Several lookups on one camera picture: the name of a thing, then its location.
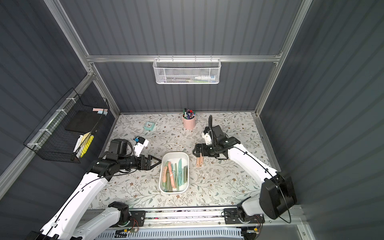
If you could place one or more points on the white oval storage box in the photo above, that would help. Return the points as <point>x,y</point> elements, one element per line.
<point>164,182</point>

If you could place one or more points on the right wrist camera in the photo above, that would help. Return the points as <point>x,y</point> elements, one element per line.
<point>207,136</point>

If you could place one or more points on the pink pen cup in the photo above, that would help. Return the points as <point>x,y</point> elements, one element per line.
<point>189,124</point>

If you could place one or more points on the yellow notepad in basket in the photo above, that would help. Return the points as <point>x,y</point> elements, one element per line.
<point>83,143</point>

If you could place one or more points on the white wire wall basket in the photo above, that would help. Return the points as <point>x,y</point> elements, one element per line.
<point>184,73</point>

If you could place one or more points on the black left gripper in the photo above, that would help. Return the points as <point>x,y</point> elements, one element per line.
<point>144,162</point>

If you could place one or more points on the black wire side basket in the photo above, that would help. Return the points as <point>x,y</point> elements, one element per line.
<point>68,134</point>

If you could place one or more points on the black notebook in basket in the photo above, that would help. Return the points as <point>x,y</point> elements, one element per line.
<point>84,122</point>

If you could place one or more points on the teal fruit knife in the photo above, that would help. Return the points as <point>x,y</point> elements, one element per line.
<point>180,168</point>

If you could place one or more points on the white tube in basket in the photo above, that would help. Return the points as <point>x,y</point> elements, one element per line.
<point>205,79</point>

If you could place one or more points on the pink fruit knife in box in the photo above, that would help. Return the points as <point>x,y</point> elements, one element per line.
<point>172,180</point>

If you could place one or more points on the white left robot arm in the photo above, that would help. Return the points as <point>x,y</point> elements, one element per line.
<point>121,159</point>

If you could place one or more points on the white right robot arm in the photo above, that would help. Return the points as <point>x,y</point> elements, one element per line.
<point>277,193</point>

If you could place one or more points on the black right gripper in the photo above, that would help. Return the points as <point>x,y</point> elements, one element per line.
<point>202,150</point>

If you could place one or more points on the small teal box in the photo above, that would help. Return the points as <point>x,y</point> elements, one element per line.
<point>149,126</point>

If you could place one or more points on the olive green fruit knife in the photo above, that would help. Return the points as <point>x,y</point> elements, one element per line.
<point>185,174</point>

